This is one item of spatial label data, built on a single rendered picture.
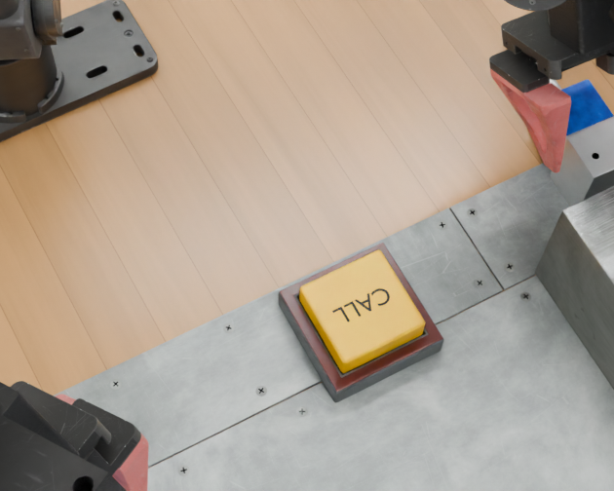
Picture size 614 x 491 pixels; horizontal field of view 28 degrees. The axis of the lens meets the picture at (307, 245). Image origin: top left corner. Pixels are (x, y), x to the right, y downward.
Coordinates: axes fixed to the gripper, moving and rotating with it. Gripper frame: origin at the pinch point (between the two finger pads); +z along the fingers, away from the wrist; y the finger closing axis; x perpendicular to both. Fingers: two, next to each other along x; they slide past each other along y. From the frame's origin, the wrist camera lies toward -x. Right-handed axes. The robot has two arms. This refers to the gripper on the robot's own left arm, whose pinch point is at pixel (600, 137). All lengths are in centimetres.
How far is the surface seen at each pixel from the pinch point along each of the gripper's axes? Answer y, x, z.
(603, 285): -7.1, -10.5, 2.4
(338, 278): -20.5, -0.9, 1.6
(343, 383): -23.0, -5.3, 6.0
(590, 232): -6.6, -8.5, -0.2
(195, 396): -31.6, -0.9, 5.9
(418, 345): -17.5, -5.1, 5.8
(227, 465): -31.5, -5.3, 8.3
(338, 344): -22.5, -4.4, 3.6
